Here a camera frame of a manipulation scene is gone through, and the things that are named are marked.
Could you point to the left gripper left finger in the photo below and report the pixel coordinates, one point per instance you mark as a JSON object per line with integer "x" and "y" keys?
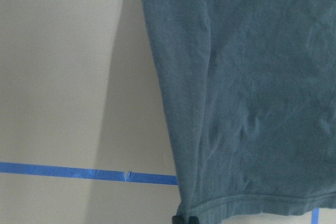
{"x": 177, "y": 220}

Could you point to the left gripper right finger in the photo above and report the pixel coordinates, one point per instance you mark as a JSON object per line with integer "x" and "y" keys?
{"x": 193, "y": 220}

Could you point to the black graphic t-shirt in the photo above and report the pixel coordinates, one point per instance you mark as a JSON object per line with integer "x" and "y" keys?
{"x": 248, "y": 90}

